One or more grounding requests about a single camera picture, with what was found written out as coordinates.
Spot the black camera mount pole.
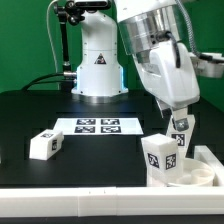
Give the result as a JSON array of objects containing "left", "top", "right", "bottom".
[{"left": 53, "top": 0, "right": 86, "bottom": 81}]

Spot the white cable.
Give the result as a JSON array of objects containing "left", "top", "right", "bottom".
[{"left": 46, "top": 0, "right": 60, "bottom": 74}]

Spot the black cable bundle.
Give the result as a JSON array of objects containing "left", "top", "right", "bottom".
[{"left": 21, "top": 70, "right": 78, "bottom": 92}]

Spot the white front fence bar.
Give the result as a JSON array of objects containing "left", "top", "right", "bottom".
[{"left": 0, "top": 187, "right": 224, "bottom": 218}]

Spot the white marker sheet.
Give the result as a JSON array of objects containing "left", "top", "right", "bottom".
[{"left": 54, "top": 118, "right": 143, "bottom": 135}]

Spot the white right fence bar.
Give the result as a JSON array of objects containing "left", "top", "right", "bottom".
[{"left": 194, "top": 145, "right": 224, "bottom": 187}]

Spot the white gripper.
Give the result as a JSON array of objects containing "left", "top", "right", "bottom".
[{"left": 133, "top": 41, "right": 200, "bottom": 131}]

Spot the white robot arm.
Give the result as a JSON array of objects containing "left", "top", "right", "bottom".
[{"left": 72, "top": 0, "right": 224, "bottom": 132}]

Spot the white fence bar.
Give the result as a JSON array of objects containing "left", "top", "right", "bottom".
[
  {"left": 194, "top": 145, "right": 224, "bottom": 187},
  {"left": 0, "top": 187, "right": 224, "bottom": 218}
]

